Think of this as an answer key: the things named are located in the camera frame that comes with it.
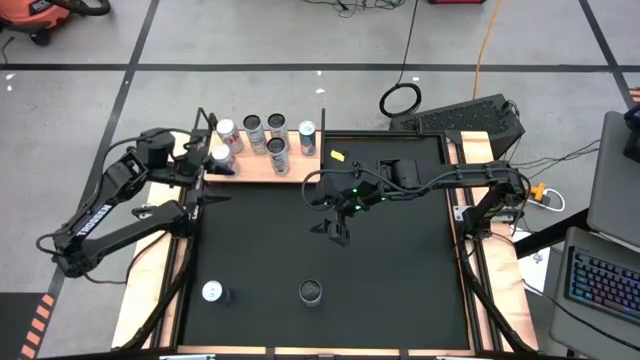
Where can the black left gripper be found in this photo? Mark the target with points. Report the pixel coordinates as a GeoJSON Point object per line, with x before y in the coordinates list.
{"type": "Point", "coordinates": [192, 160]}

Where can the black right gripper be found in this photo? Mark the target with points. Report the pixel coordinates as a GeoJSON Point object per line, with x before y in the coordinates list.
{"type": "Point", "coordinates": [350, 197]}

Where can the silver Diet Coke can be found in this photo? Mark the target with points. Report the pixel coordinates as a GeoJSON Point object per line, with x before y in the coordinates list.
{"type": "Point", "coordinates": [231, 137]}
{"type": "Point", "coordinates": [221, 152]}

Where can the Celsius Arctic Vibe can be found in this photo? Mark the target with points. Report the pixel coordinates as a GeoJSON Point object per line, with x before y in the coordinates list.
{"type": "Point", "coordinates": [310, 292]}
{"type": "Point", "coordinates": [256, 135]}

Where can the Celsius Tropical Vibe can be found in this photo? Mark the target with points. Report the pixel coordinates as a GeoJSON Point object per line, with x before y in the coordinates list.
{"type": "Point", "coordinates": [279, 125]}
{"type": "Point", "coordinates": [278, 157]}

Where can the blue silver Red Bull can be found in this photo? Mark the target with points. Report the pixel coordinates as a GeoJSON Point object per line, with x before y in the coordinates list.
{"type": "Point", "coordinates": [307, 140]}

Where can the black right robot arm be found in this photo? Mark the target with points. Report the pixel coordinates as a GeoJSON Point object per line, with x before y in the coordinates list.
{"type": "Point", "coordinates": [465, 175]}

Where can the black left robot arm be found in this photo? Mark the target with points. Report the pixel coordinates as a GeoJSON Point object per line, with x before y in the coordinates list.
{"type": "Point", "coordinates": [95, 221]}

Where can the wooden shelf board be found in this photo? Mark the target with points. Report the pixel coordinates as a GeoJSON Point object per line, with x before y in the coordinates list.
{"type": "Point", "coordinates": [300, 167]}

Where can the yellow tape piece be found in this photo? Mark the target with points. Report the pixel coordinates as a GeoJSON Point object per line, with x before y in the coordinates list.
{"type": "Point", "coordinates": [337, 155]}

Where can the black table mat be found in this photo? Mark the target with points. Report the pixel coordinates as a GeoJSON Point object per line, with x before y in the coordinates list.
{"type": "Point", "coordinates": [390, 280]}

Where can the silver-topped dark blue can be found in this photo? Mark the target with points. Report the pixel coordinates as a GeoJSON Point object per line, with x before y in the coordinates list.
{"type": "Point", "coordinates": [212, 291]}

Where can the black mesh computer tower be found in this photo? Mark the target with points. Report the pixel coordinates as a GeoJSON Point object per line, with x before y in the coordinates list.
{"type": "Point", "coordinates": [470, 120]}

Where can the white paper sheet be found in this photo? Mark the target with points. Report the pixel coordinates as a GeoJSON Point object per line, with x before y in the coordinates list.
{"type": "Point", "coordinates": [535, 265]}

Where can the orange power splitter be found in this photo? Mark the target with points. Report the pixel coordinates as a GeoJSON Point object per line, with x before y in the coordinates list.
{"type": "Point", "coordinates": [539, 191]}

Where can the orange shop vacuum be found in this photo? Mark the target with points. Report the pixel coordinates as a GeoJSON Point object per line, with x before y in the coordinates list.
{"type": "Point", "coordinates": [35, 17]}

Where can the black orange striped floor mat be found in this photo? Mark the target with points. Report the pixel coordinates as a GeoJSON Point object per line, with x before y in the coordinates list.
{"type": "Point", "coordinates": [635, 95]}
{"type": "Point", "coordinates": [15, 325]}

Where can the laptop with rainbow keyboard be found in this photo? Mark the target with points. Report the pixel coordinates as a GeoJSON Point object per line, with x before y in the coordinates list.
{"type": "Point", "coordinates": [600, 285]}

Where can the grey desk top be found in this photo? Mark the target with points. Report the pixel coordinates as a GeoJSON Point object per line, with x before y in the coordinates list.
{"type": "Point", "coordinates": [615, 190]}

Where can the black desktop device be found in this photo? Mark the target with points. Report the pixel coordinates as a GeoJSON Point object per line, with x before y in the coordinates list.
{"type": "Point", "coordinates": [634, 140]}

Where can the black aluminium table frame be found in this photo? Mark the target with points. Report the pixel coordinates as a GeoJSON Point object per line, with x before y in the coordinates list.
{"type": "Point", "coordinates": [475, 325]}

